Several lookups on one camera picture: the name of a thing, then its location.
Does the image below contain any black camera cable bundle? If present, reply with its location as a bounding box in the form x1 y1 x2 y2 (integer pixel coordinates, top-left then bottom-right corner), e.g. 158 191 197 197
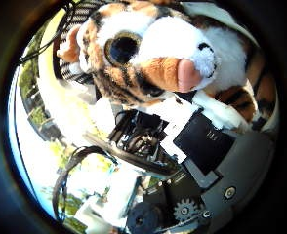
17 0 73 64

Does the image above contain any black cable loop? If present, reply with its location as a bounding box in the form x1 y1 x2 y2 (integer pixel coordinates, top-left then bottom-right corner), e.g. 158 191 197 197
51 145 118 225

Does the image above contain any striped tiger plush toy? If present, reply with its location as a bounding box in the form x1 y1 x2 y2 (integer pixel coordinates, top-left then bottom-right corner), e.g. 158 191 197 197
56 0 278 131

